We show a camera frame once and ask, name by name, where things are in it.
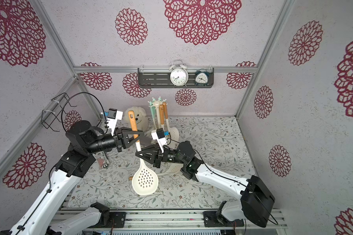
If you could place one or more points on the white alarm clock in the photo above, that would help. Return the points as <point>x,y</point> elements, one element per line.
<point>178,73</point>

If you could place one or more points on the white plush dog toy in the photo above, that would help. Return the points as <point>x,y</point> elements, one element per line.
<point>140,117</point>

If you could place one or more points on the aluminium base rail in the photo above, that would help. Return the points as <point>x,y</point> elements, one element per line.
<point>181,222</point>

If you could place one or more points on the cream skimmer brown handle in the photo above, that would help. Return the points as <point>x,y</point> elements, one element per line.
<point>141,187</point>

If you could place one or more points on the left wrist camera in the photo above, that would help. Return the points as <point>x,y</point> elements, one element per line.
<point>111,117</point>

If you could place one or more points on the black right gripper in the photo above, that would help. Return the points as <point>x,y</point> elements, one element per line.
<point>158,155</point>

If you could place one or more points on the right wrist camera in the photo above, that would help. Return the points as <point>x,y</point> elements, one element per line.
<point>161,143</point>

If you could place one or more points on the cream skimmer orange handle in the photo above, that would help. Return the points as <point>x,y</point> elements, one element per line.
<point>161,110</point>

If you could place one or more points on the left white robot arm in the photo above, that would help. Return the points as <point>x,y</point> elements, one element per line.
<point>85,141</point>

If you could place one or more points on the cream skimmer tan handle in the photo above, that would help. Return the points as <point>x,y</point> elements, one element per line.
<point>146,173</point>

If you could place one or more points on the cream skimmer wooden handle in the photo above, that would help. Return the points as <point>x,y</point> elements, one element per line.
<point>173,131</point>

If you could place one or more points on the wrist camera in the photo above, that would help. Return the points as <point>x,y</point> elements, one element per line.
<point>111,117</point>
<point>161,143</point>

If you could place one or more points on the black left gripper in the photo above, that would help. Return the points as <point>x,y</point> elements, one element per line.
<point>121,138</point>

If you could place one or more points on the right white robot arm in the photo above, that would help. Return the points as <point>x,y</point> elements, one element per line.
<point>254,201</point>

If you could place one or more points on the teal alarm clock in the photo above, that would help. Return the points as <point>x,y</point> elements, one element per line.
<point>201,78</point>

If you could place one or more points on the cream utensil rack stand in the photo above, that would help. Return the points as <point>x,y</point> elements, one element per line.
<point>157,117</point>

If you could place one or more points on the grey wall shelf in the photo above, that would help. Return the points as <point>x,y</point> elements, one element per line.
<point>162,79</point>

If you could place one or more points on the flag print rolled pouch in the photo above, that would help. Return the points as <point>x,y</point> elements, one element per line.
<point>102,159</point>

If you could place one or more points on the black wire wall rack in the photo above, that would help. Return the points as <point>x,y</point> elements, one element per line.
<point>52,114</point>

